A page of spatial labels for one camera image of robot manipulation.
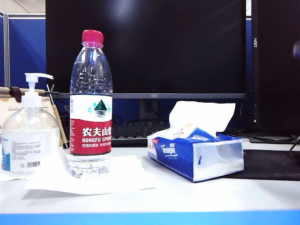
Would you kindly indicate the beige paper card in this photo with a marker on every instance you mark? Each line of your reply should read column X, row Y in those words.
column 9, row 110

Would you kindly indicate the clear pump sanitizer bottle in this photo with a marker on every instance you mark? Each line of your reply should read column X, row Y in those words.
column 25, row 131

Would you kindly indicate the black mouse pad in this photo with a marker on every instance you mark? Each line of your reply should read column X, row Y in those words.
column 269, row 166

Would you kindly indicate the blue partition panel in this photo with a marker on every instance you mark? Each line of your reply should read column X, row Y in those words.
column 25, row 47

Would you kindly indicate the Nongfu Spring water bottle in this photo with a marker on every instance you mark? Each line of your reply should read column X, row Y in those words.
column 91, row 140

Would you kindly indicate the black HSD monitor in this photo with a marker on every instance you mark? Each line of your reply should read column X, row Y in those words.
column 276, row 93

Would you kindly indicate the gray partition post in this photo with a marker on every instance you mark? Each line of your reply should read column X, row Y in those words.
column 7, row 47

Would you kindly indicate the flat white tissue sheet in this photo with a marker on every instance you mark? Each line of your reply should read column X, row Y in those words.
column 126, row 173

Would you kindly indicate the black AOC monitor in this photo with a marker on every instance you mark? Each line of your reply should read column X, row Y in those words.
column 164, row 47

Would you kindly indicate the black keyboard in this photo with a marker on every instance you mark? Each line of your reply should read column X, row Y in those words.
column 136, row 131

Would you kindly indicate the blue Tempo tissue pack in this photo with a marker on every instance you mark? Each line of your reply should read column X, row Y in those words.
column 173, row 161

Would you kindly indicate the wooden rod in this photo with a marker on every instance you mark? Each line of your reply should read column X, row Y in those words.
column 4, row 90

